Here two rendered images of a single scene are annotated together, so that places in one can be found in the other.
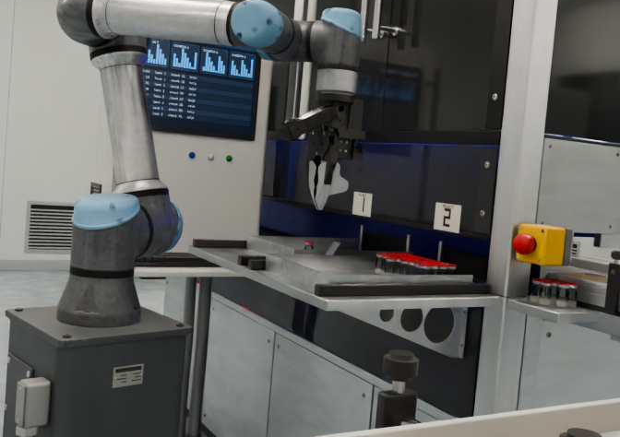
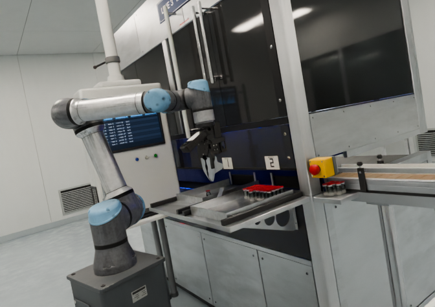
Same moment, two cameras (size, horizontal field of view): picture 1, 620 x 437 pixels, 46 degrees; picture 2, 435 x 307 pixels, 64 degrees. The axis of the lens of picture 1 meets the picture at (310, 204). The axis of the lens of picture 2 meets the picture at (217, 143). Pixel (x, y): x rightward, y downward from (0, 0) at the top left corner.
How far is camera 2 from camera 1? 0.15 m
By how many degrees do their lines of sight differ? 4
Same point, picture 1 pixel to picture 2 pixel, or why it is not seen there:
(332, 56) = (198, 105)
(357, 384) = (248, 250)
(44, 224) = (69, 199)
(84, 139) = (78, 153)
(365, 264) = (238, 195)
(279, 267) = (198, 212)
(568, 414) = not seen: outside the picture
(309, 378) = (223, 251)
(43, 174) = (63, 175)
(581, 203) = (333, 139)
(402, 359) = not seen: outside the picture
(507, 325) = (316, 209)
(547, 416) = not seen: outside the picture
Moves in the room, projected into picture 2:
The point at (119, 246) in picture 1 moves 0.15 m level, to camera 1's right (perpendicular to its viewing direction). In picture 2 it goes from (116, 228) to (160, 220)
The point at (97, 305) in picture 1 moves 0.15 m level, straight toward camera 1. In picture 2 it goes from (113, 262) to (116, 278)
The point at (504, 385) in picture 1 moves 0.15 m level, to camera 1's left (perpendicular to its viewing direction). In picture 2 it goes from (322, 238) to (286, 245)
